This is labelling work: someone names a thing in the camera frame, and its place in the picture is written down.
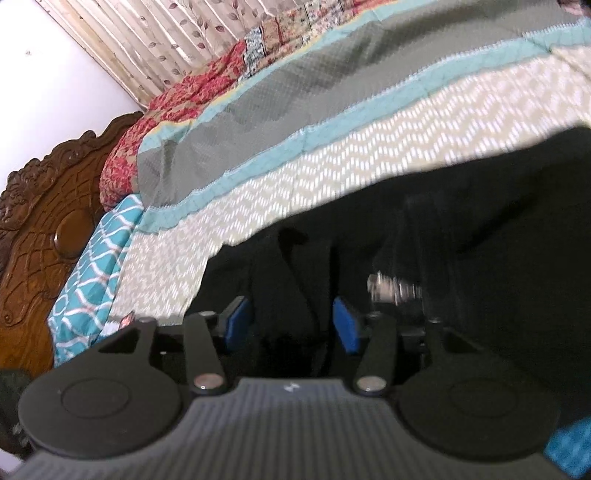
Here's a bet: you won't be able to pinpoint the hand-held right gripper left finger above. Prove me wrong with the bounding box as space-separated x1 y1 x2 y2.
95 295 252 396

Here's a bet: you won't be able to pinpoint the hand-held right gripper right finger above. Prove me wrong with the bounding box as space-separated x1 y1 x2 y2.
333 296 483 396

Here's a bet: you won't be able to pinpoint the black pants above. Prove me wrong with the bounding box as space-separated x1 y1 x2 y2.
191 122 591 430

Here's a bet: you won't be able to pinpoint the teal lattice bedsheet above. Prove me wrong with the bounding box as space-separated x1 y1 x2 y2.
48 194 591 480

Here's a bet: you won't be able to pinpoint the striped zigzag bedspread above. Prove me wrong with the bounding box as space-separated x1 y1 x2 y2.
111 0 591 326

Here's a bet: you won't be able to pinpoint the carved wooden headboard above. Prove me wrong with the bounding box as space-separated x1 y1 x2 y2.
0 111 144 374

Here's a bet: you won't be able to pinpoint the red floral patchwork quilt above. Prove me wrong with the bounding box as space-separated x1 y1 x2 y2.
99 0 389 208

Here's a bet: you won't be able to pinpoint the beige leaf print curtain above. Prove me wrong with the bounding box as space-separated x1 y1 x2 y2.
34 0 301 112

